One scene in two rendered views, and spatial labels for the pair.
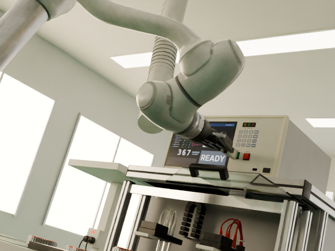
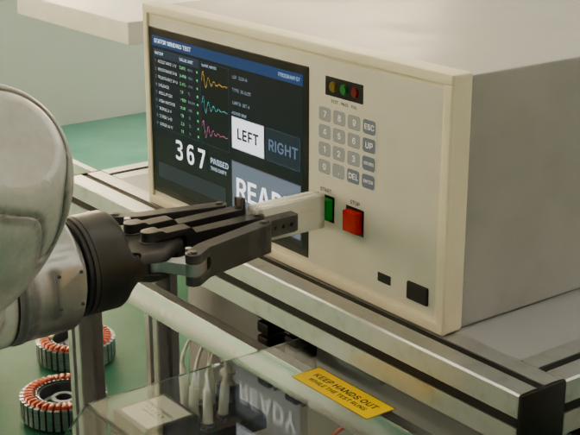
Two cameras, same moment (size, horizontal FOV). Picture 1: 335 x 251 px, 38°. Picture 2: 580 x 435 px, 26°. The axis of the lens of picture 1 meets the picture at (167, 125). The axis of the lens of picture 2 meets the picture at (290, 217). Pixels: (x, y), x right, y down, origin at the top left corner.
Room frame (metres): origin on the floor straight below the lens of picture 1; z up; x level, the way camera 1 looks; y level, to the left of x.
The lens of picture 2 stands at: (0.46, -0.38, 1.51)
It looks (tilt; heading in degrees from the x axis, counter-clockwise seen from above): 18 degrees down; 10
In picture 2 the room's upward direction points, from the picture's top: straight up
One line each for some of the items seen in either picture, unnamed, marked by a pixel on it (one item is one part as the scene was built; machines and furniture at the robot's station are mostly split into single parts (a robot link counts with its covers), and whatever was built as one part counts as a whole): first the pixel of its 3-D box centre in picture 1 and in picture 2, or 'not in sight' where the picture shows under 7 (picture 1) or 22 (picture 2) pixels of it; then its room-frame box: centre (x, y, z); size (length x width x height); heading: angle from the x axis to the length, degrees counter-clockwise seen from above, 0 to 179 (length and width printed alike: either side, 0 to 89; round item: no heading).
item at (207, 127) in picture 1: (201, 132); (120, 255); (1.32, -0.10, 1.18); 0.09 x 0.08 x 0.07; 137
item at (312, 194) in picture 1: (237, 196); (420, 236); (1.66, -0.30, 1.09); 0.68 x 0.44 x 0.05; 47
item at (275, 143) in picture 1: (248, 163); (436, 117); (1.65, -0.31, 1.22); 0.44 x 0.39 x 0.20; 47
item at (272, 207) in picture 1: (198, 197); (242, 351); (1.50, -0.15, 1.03); 0.62 x 0.01 x 0.03; 47
